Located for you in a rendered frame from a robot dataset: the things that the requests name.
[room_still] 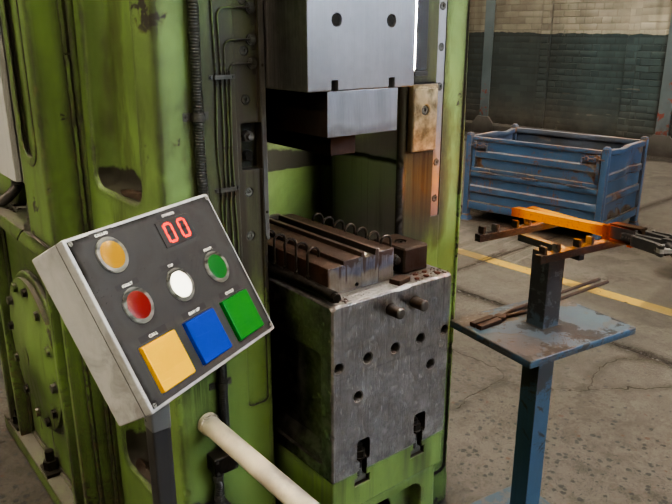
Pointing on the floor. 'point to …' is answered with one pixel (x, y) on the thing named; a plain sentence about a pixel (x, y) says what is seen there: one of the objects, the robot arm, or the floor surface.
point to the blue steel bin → (555, 174)
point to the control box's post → (161, 456)
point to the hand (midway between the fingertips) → (626, 233)
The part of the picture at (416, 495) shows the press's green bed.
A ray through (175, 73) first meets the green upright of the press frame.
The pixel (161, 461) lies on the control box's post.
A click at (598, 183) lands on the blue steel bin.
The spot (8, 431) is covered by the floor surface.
